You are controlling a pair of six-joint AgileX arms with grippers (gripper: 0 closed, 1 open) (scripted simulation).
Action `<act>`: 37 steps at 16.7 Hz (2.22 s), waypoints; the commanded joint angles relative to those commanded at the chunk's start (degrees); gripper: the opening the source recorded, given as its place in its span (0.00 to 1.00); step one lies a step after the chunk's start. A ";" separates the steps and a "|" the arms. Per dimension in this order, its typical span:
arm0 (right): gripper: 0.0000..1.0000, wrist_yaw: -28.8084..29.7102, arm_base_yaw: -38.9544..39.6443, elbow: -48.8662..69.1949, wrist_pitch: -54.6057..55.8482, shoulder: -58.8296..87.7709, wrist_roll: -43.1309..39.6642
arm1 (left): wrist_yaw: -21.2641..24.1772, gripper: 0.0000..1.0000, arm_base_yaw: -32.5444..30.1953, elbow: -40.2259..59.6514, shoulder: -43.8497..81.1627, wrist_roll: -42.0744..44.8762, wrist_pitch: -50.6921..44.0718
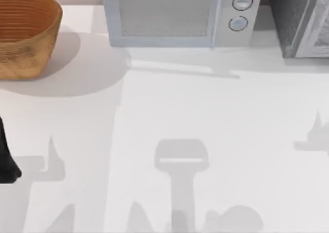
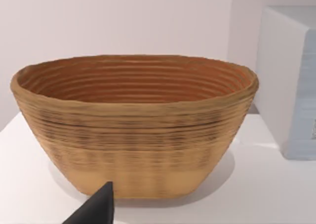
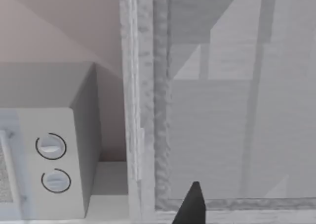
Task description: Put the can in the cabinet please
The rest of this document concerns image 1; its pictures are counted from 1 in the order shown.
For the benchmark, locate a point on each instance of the microwave oven door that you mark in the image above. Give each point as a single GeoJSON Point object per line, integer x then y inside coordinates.
{"type": "Point", "coordinates": [164, 41]}

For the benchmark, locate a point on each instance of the pale microwave oven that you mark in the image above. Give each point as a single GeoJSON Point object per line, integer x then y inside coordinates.
{"type": "Point", "coordinates": [239, 41]}

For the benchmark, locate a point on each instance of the microwave knob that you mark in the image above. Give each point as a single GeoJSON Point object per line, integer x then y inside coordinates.
{"type": "Point", "coordinates": [238, 23]}
{"type": "Point", "coordinates": [242, 2]}

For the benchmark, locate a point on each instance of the brown wicker basket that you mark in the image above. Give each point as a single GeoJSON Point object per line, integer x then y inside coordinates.
{"type": "Point", "coordinates": [28, 55]}

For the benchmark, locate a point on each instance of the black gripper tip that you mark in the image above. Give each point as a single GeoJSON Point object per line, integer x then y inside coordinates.
{"type": "Point", "coordinates": [6, 163]}

